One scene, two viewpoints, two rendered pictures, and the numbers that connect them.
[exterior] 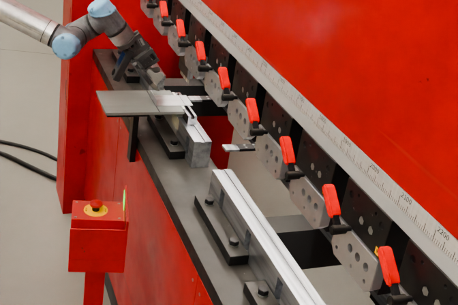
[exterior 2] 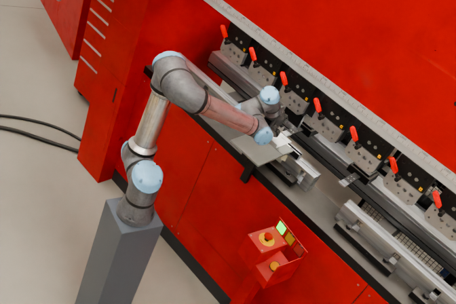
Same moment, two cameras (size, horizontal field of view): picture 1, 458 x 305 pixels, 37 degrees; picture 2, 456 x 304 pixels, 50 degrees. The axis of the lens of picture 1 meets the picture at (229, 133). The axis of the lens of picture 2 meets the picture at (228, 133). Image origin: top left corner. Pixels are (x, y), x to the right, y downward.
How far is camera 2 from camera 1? 1.69 m
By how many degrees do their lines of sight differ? 31
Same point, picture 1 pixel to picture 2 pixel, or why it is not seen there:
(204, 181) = (321, 203)
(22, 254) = (93, 229)
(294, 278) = (445, 288)
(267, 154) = (442, 224)
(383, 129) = not seen: outside the picture
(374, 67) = not seen: outside the picture
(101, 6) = (277, 97)
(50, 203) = (83, 175)
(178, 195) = (320, 222)
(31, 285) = not seen: hidden behind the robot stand
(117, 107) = (259, 157)
